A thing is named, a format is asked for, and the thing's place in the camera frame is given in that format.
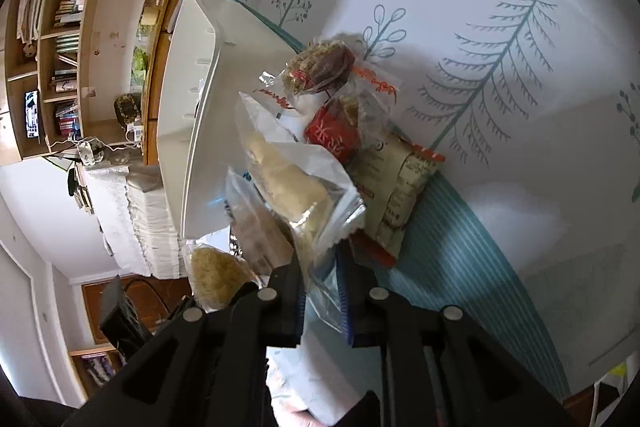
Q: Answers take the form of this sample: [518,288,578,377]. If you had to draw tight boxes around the noodle snack packet red trim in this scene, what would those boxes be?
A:
[184,243,262,314]

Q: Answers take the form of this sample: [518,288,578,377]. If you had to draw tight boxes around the small red snack packet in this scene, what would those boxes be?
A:
[304,99,362,165]

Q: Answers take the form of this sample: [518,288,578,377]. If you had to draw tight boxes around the dark patterned pouch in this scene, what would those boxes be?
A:
[114,93,143,125]

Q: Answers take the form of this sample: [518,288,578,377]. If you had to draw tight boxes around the clear cake packet blue print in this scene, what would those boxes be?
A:
[224,166,301,280]

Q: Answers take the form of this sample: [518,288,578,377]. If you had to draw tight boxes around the large clear bread packet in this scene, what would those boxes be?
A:
[235,92,367,333]

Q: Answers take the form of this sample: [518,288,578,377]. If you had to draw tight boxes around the white patterned bag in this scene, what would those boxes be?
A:
[77,139,106,165]

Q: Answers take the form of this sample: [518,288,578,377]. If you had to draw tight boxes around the brown wooden door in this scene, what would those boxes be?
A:
[80,277,196,348]

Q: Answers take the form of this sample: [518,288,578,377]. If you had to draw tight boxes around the wooden bookshelf hutch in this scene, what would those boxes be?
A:
[0,0,181,162]

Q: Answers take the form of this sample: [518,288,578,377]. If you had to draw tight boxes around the row of red blue books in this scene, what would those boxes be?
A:
[55,99,81,138]

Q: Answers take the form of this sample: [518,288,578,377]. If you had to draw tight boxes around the white cable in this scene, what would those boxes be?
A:
[42,134,131,158]

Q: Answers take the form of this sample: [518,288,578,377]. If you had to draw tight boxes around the dark nut snack packet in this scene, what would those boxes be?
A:
[281,39,401,108]

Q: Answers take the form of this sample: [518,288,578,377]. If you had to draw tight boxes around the wooden desk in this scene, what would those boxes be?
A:
[141,0,201,166]

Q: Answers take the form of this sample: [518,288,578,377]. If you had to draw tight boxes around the small screen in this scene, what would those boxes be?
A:
[24,91,41,138]

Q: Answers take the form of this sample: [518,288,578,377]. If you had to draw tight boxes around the green packets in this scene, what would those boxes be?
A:
[131,47,151,82]

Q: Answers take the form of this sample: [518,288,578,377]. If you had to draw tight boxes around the small wooden bookshelf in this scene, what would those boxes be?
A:
[69,344,128,400]

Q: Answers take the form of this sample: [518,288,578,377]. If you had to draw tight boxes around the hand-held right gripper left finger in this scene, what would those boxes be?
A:
[62,254,305,427]

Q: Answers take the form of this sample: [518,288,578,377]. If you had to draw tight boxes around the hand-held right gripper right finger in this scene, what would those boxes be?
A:
[336,239,576,427]

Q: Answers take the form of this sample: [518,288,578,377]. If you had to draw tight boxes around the tree print tablecloth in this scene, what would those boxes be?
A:
[227,0,640,427]

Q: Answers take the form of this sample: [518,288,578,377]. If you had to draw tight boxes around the stack of books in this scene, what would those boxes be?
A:
[67,164,96,215]

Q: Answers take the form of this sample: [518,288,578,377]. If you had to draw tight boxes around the white plastic bin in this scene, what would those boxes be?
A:
[156,0,321,240]

